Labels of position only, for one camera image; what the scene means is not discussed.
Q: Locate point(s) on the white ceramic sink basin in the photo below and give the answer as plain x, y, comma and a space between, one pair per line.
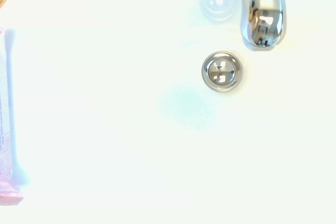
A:
131, 103

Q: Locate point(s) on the chrome faucet spout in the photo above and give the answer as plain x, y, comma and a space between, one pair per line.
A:
265, 11

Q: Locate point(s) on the pink and white tube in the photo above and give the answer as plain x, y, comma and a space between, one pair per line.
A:
5, 129

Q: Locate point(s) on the chrome sink drain stopper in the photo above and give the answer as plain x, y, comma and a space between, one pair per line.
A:
222, 71

